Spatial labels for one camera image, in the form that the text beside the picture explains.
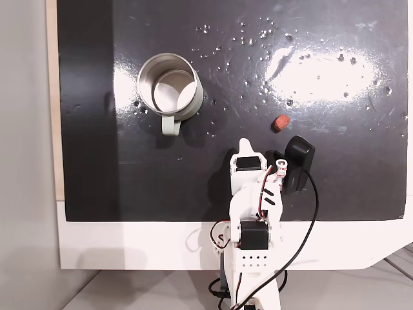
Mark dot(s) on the black oval camera box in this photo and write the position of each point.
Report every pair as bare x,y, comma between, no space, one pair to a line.
298,164

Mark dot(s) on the small red cube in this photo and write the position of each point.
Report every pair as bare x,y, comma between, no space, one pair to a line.
280,123

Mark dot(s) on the black glossy mat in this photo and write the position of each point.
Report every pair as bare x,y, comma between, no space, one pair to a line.
161,168

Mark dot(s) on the light wooden board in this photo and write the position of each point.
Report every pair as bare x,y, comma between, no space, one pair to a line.
53,129

